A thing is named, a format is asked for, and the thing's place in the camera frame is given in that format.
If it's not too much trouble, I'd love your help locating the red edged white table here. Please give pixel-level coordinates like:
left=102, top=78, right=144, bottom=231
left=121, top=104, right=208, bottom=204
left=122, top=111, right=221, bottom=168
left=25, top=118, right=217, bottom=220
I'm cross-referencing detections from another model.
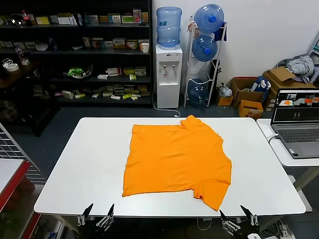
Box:
left=0, top=158, right=32, bottom=217

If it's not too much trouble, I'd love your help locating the white plastic bag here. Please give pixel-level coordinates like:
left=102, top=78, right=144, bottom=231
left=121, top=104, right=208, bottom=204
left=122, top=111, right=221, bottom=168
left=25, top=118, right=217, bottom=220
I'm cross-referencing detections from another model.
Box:
left=218, top=84, right=233, bottom=98

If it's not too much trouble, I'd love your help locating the white metal jug rack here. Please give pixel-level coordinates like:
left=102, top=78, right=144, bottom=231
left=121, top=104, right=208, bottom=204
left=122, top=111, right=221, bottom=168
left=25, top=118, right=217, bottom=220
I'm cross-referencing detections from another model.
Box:
left=183, top=16, right=228, bottom=108

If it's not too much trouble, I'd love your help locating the blue water jug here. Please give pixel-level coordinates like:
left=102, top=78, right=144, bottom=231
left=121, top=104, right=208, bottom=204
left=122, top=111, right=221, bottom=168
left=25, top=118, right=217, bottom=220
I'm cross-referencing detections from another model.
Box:
left=156, top=6, right=182, bottom=49
left=187, top=78, right=209, bottom=105
left=193, top=3, right=225, bottom=34
left=191, top=34, right=218, bottom=62

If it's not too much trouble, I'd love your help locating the open brown cardboard box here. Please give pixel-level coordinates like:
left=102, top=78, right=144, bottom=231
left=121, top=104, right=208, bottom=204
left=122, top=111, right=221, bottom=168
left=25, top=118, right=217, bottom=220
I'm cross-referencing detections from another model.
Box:
left=229, top=77, right=266, bottom=109

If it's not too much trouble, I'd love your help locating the cola bottle red cap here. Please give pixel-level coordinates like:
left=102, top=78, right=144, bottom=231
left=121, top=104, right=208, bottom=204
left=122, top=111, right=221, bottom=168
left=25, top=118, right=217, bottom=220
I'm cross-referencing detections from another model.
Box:
left=21, top=9, right=34, bottom=27

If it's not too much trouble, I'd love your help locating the orange t-shirt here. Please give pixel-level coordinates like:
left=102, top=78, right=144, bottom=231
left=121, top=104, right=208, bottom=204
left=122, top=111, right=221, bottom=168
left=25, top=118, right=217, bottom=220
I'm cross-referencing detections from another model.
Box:
left=121, top=115, right=233, bottom=212

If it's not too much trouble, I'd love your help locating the grey laptop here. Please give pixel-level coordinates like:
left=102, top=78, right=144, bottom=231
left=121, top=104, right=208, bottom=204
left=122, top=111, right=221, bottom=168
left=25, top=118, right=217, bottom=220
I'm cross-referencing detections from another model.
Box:
left=271, top=88, right=319, bottom=159

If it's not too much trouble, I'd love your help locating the small white side table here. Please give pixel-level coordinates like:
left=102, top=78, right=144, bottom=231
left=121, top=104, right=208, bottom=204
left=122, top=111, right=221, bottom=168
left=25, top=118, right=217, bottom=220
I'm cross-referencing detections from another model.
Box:
left=256, top=118, right=319, bottom=192

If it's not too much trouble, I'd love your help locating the grey clothes pile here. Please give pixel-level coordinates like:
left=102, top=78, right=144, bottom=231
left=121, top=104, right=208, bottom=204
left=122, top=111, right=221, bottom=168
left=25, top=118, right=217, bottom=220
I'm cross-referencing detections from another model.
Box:
left=276, top=54, right=316, bottom=83

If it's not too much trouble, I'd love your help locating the white water dispenser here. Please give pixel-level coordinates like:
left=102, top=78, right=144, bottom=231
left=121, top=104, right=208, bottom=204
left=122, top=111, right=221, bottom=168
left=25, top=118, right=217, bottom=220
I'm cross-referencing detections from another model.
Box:
left=156, top=44, right=183, bottom=109

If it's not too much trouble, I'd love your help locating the brown wooden desk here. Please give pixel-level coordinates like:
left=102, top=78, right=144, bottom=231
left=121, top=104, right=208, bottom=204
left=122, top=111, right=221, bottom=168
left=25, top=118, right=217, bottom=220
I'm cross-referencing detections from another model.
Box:
left=0, top=59, right=40, bottom=88

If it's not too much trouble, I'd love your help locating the shiny glass dome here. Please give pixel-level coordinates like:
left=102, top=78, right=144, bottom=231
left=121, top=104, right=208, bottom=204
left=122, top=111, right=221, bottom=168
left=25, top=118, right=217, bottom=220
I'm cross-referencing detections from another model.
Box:
left=9, top=13, right=25, bottom=27

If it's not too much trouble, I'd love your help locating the blue cloth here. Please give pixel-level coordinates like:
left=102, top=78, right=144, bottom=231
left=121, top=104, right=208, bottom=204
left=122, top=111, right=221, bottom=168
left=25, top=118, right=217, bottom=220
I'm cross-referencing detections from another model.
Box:
left=213, top=23, right=228, bottom=42

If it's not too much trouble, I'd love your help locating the white dispenser power cable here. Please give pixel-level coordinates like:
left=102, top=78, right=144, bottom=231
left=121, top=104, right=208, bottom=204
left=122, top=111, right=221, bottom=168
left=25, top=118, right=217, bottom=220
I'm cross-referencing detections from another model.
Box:
left=152, top=82, right=181, bottom=118

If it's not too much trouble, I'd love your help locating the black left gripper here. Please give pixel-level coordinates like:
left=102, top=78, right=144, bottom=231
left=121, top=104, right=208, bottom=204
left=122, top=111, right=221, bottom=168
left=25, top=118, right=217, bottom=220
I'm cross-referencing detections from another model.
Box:
left=77, top=203, right=115, bottom=239

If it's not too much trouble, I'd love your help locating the large white table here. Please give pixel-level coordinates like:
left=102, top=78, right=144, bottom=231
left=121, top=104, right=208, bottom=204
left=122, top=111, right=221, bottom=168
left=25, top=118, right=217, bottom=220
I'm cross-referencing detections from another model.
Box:
left=33, top=117, right=307, bottom=219

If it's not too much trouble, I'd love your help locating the black shelf unit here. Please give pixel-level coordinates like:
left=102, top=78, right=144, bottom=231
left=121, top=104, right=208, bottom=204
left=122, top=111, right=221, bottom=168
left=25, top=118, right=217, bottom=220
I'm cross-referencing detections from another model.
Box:
left=0, top=0, right=153, bottom=108

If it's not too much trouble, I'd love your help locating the green white bowl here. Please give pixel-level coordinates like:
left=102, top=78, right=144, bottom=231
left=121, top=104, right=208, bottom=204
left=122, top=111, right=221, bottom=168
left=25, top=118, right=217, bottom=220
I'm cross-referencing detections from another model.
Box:
left=62, top=63, right=93, bottom=80

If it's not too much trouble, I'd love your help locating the white power strip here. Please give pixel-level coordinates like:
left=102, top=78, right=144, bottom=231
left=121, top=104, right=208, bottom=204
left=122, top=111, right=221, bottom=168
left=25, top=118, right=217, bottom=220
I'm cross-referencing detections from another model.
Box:
left=274, top=220, right=294, bottom=239

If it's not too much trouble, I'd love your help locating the small orange box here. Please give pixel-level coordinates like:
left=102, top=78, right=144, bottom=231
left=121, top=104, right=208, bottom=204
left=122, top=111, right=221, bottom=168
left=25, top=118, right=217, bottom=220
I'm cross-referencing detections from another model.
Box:
left=216, top=94, right=234, bottom=107

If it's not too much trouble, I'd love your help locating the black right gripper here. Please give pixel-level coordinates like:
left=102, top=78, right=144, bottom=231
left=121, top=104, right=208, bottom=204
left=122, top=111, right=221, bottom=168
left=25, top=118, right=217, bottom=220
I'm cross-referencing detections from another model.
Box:
left=219, top=205, right=260, bottom=239

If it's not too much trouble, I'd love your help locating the orange printed carton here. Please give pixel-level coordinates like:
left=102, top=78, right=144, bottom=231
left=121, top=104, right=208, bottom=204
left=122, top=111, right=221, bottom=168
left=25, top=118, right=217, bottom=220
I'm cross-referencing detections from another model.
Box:
left=238, top=99, right=264, bottom=119

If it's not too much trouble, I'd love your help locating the white wire grid panel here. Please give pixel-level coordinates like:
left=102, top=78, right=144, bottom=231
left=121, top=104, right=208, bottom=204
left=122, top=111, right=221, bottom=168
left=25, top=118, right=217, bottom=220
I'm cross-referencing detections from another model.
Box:
left=0, top=121, right=42, bottom=184

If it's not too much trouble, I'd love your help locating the white cable loop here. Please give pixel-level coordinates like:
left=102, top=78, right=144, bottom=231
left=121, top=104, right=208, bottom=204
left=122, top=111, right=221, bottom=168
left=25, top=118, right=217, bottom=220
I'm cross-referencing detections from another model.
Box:
left=198, top=218, right=212, bottom=231

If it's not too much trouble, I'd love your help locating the clear plastic bottle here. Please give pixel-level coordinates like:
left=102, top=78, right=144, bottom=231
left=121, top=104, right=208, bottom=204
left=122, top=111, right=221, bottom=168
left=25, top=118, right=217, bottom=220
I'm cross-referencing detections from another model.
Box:
left=14, top=45, right=25, bottom=63

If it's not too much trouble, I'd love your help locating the blue white bag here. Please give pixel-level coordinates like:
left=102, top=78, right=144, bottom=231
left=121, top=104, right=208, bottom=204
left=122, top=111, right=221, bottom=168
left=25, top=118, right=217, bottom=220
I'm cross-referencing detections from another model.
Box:
left=250, top=76, right=272, bottom=100

